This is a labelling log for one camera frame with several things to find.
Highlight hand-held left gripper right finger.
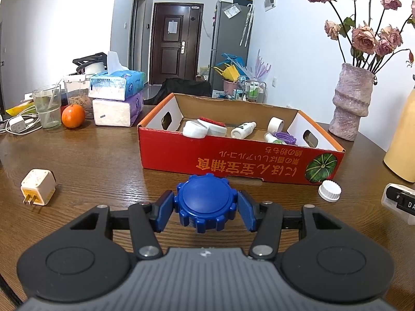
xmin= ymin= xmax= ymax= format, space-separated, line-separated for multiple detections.
xmin=237 ymin=189 xmax=349 ymax=261

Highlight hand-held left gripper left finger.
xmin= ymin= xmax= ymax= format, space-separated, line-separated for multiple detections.
xmin=70 ymin=189 xmax=176 ymax=261

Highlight blue gear-shaped lid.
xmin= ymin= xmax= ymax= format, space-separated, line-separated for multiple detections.
xmin=174 ymin=174 xmax=239 ymax=234

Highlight red cardboard box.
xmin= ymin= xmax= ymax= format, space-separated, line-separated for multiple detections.
xmin=138 ymin=92 xmax=346 ymax=185

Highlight small green bottle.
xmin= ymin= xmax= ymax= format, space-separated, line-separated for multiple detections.
xmin=264 ymin=132 xmax=286 ymax=145

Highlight small white bottle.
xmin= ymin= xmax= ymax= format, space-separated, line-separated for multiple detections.
xmin=231 ymin=121 xmax=257 ymax=139

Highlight purple gear-shaped lid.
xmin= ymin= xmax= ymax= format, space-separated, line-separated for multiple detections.
xmin=275 ymin=131 xmax=297 ymax=146

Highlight clear plastic jar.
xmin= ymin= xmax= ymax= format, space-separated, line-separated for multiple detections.
xmin=182 ymin=120 xmax=209 ymax=139

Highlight white tape roll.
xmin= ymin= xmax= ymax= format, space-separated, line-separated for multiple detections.
xmin=267 ymin=117 xmax=285 ymax=132

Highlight red and white lint brush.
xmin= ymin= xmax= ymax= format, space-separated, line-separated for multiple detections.
xmin=198 ymin=117 xmax=228 ymax=137

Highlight yellow thermos jug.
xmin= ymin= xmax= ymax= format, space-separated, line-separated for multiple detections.
xmin=383 ymin=84 xmax=415 ymax=183

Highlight small white ribbed cap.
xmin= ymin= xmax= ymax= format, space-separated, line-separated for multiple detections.
xmin=318 ymin=180 xmax=342 ymax=202

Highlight purple tissue pack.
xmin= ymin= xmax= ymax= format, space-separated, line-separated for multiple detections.
xmin=92 ymin=91 xmax=144 ymax=127

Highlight pink textured vase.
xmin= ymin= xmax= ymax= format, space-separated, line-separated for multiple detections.
xmin=328 ymin=62 xmax=377 ymax=142

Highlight black chair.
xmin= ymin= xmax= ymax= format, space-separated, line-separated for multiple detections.
xmin=152 ymin=78 xmax=213 ymax=106

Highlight pink bucket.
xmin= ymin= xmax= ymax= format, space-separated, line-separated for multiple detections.
xmin=223 ymin=79 xmax=239 ymax=96

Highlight white and orange charger plug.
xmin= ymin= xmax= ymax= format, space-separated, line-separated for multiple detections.
xmin=20 ymin=168 xmax=57 ymax=206

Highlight orange fruit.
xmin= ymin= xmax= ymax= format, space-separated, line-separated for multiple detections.
xmin=61 ymin=104 xmax=86 ymax=128

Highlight blue tissue pack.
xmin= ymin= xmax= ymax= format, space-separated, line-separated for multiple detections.
xmin=88 ymin=51 xmax=145 ymax=102

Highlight yellow plastic item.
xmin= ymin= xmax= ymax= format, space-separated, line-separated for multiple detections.
xmin=214 ymin=65 xmax=242 ymax=81

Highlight clear plastic food container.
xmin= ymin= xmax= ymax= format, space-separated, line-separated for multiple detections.
xmin=63 ymin=73 xmax=94 ymax=119

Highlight purple feather decoration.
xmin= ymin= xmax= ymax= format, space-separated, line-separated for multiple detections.
xmin=250 ymin=49 xmax=272 ymax=81

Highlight clear drinking glass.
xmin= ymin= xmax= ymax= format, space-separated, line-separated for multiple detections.
xmin=32 ymin=84 xmax=62 ymax=131

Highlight white appliance with black top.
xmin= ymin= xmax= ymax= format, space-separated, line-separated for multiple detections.
xmin=72 ymin=52 xmax=108 ymax=76

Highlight dark brown door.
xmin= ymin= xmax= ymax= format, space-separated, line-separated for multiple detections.
xmin=148 ymin=3 xmax=204 ymax=86

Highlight grey refrigerator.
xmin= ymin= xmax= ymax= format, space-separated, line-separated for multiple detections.
xmin=207 ymin=0 xmax=255 ymax=99

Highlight dried pink roses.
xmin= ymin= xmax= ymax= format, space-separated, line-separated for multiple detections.
xmin=300 ymin=0 xmax=415 ymax=72

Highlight yellow flat packet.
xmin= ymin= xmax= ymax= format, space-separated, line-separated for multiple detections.
xmin=5 ymin=102 xmax=34 ymax=117

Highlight white hanging umbrellas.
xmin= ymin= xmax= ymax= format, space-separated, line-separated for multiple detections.
xmin=239 ymin=4 xmax=255 ymax=46

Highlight wire rack with bottles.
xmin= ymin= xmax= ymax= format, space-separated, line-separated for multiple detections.
xmin=238 ymin=79 xmax=267 ymax=103

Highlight white charger with cables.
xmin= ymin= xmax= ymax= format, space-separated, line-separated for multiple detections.
xmin=0 ymin=104 xmax=43 ymax=134

